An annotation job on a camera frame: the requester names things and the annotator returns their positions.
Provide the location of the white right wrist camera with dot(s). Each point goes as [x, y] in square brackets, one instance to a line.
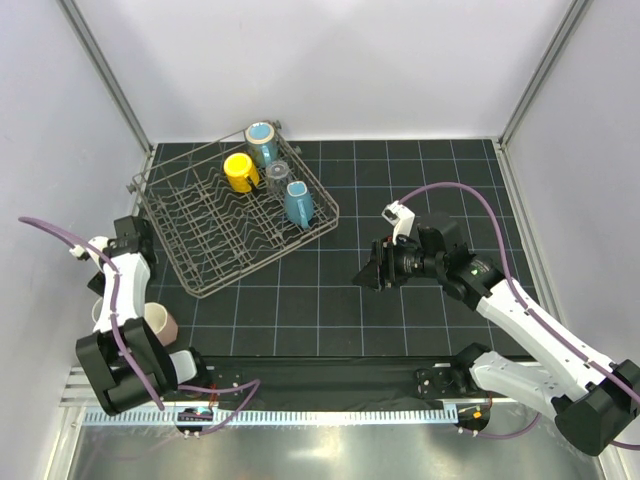
[400, 217]

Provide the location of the clear glass cup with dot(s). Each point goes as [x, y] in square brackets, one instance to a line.
[278, 175]

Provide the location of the pink mug left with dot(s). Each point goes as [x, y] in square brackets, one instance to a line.
[96, 310]

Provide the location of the aluminium frame post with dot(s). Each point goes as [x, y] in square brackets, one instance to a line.
[103, 69]
[558, 43]

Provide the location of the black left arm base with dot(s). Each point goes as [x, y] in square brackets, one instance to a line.
[217, 377]

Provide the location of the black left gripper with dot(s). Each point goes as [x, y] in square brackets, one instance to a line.
[97, 283]

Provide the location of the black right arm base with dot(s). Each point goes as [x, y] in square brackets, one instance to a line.
[447, 382]

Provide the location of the blue flower mug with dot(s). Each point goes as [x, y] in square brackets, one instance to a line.
[298, 204]

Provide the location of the blue butterfly mug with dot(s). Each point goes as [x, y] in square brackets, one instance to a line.
[261, 142]

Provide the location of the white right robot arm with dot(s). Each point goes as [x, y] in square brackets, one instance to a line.
[590, 398]

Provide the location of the black grid mat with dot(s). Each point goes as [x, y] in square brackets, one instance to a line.
[305, 304]

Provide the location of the aluminium frame post left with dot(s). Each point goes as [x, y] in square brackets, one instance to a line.
[103, 69]

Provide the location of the pink mug right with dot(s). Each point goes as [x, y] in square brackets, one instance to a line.
[161, 323]

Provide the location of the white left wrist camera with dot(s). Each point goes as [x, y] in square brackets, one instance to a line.
[85, 247]

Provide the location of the pink mug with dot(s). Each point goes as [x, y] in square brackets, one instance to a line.
[161, 323]
[96, 310]

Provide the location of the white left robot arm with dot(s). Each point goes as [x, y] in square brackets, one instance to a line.
[123, 359]

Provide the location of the grey wire dish rack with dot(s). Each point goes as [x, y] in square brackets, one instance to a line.
[212, 235]

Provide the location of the yellow mug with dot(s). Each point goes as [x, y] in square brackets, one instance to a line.
[241, 173]

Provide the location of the aluminium frame post right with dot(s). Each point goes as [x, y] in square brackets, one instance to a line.
[558, 43]

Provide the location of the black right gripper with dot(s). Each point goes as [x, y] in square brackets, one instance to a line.
[382, 265]

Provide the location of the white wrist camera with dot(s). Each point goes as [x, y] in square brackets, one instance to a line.
[400, 217]
[85, 247]

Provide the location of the white slotted cable duct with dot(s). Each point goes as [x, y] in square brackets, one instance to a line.
[196, 415]

